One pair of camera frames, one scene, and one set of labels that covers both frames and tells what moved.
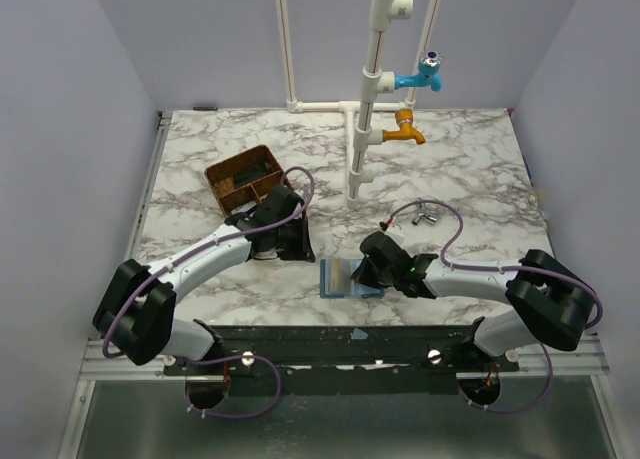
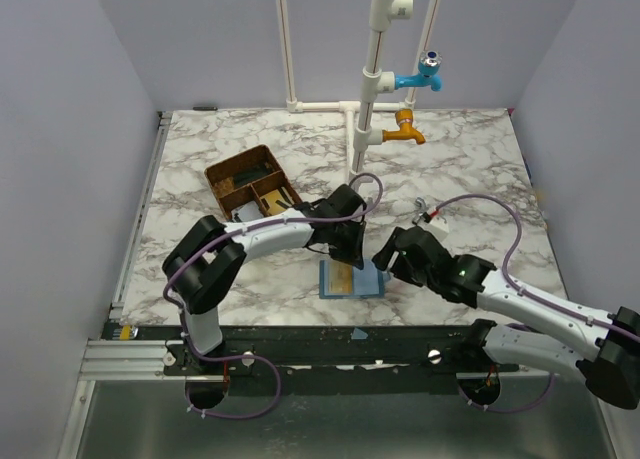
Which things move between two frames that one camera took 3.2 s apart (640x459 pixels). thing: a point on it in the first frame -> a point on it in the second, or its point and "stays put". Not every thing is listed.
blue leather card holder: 336,280 stays put
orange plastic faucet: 407,131 stays put
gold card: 340,274 stays put
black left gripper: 302,240 -> 347,244
